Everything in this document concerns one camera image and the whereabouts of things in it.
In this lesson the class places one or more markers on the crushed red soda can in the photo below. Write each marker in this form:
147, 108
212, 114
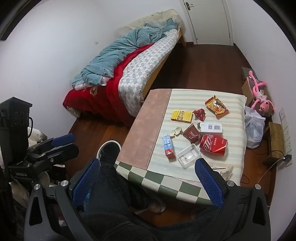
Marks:
214, 144

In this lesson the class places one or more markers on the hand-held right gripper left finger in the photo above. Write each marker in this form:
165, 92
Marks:
85, 183

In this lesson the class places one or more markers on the white barcode box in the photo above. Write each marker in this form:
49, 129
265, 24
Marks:
210, 128

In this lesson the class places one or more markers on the plush slipper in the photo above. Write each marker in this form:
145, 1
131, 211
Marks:
157, 205

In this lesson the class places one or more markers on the white door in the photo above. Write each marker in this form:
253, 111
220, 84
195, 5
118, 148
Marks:
208, 20

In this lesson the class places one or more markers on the yellow cardboard box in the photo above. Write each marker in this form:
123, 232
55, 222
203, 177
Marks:
181, 115

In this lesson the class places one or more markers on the clear plastic tray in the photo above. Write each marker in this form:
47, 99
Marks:
188, 156

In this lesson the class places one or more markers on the red blanket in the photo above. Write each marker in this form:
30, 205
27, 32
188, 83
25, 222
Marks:
101, 102

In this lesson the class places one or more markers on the blue and red carton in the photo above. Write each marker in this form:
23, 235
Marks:
168, 147

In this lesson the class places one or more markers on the white wall outlet strip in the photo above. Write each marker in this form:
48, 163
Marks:
286, 136

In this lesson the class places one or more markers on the white plastic bag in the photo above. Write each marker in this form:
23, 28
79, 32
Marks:
254, 129

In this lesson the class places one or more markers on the black plug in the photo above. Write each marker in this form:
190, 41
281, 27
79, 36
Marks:
287, 157

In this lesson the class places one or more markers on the dark red wrapper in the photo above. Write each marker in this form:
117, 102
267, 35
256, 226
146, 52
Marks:
191, 134

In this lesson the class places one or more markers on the orange snack bag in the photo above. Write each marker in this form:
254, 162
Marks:
217, 106

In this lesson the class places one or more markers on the wooden bed frame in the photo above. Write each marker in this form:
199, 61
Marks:
151, 77

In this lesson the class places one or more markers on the black shoe with white sole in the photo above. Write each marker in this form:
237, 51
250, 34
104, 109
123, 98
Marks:
109, 148

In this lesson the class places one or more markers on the wooden box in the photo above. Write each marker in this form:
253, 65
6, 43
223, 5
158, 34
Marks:
276, 141

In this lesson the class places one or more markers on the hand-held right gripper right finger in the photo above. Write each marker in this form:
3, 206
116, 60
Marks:
210, 183

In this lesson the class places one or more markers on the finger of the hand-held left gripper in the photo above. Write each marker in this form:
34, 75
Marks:
62, 139
66, 151

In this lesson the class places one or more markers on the checkered bed sheet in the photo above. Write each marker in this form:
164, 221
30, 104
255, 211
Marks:
141, 76

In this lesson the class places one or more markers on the white printed paper bag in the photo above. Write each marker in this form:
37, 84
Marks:
223, 173

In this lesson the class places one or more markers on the small crumpled red wrapper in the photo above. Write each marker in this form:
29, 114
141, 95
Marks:
199, 114

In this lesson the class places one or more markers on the white fluffy pillow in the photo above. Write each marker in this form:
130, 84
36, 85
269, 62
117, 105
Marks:
148, 19

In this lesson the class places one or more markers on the pink plush toy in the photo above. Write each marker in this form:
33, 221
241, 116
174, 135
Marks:
261, 102

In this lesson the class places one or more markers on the crumpled tissue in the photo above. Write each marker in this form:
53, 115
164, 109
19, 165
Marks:
175, 132

